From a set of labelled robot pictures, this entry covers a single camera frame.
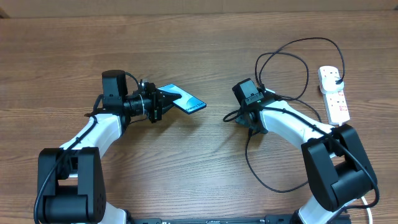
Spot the white power strip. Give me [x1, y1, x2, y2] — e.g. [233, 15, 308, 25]
[318, 66, 350, 126]

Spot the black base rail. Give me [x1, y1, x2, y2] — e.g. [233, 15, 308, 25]
[127, 215, 292, 224]

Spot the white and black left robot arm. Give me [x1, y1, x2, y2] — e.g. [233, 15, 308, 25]
[34, 70, 182, 223]

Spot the white power strip cord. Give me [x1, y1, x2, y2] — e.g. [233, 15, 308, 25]
[338, 123, 374, 224]

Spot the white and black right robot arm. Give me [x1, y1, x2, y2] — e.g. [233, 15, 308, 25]
[223, 78, 380, 223]

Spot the blue Samsung Galaxy smartphone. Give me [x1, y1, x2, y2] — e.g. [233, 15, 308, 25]
[159, 84, 206, 114]

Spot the white charger plug adapter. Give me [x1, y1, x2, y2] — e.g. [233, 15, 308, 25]
[319, 74, 345, 94]

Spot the black charger cable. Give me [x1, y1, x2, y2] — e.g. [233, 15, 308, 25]
[244, 37, 346, 194]

